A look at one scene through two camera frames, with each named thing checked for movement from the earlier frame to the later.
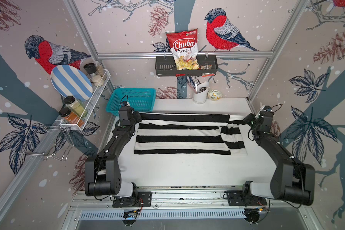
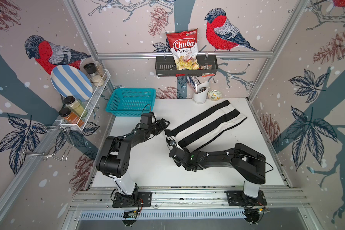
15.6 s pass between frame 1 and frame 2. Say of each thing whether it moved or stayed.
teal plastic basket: stayed
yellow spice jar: stayed
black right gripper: moved
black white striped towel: moved
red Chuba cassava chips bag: stayed
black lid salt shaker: stayed
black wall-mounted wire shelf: stayed
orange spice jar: stayed
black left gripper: moved
